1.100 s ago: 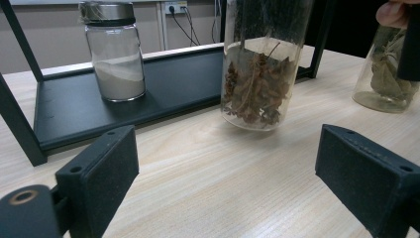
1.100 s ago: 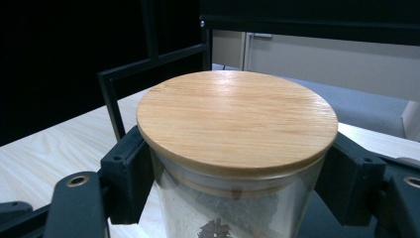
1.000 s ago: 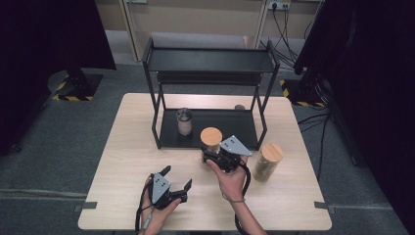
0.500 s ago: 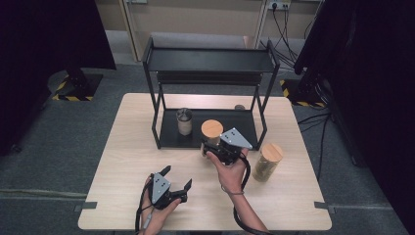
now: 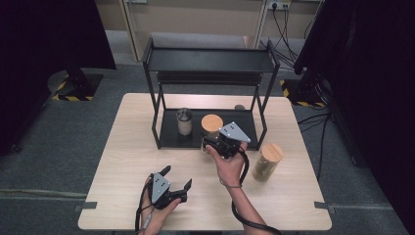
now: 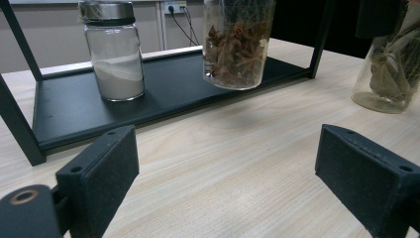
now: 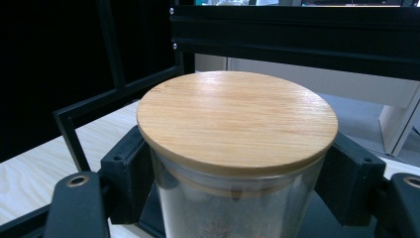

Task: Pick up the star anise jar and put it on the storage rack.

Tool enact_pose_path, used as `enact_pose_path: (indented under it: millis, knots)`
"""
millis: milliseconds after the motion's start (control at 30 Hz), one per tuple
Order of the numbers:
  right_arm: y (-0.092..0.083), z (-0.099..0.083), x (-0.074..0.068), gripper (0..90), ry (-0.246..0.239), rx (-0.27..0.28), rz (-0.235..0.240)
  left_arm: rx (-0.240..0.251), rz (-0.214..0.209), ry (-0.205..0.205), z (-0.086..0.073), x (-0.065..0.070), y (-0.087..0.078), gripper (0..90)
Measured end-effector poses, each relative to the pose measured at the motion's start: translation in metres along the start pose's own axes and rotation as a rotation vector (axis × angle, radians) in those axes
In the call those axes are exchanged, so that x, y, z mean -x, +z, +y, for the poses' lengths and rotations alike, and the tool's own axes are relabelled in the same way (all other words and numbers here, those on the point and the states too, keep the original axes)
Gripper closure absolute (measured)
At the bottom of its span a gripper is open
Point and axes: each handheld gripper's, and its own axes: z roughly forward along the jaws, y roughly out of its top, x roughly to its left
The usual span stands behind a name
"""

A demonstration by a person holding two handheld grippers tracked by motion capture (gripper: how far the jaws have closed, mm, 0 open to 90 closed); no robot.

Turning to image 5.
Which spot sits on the black curtain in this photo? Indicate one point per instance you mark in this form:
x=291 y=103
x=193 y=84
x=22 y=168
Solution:
x=368 y=65
x=49 y=39

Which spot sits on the person's right hand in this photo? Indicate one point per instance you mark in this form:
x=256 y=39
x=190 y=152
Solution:
x=230 y=169

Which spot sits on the stand base with striped tape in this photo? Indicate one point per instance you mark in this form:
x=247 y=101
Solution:
x=76 y=88
x=298 y=94

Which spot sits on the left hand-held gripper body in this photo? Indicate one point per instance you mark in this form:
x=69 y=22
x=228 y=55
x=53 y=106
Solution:
x=160 y=187

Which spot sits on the glass jar with metal lid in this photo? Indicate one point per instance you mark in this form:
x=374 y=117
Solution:
x=184 y=125

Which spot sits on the person's left hand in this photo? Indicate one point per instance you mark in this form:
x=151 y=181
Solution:
x=160 y=217

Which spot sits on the small dark round object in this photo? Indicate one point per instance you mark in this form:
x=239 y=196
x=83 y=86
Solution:
x=239 y=107

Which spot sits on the thin wrist band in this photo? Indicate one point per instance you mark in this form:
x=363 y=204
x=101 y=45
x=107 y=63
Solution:
x=232 y=187

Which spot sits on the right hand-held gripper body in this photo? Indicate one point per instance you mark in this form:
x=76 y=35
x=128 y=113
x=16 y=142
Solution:
x=233 y=133

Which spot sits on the wooden-lid jar with brown spice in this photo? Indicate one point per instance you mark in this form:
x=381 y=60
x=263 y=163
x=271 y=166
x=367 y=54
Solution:
x=212 y=123

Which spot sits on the white wall power outlet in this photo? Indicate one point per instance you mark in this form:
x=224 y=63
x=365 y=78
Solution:
x=279 y=5

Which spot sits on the wooden-lid jar with green leaves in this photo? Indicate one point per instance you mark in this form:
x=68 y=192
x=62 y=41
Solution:
x=271 y=152

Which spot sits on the black metal shelf rack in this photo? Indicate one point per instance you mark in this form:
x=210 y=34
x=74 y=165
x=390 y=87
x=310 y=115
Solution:
x=208 y=60

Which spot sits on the grey flat bracket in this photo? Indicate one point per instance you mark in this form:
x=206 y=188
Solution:
x=323 y=206
x=86 y=205

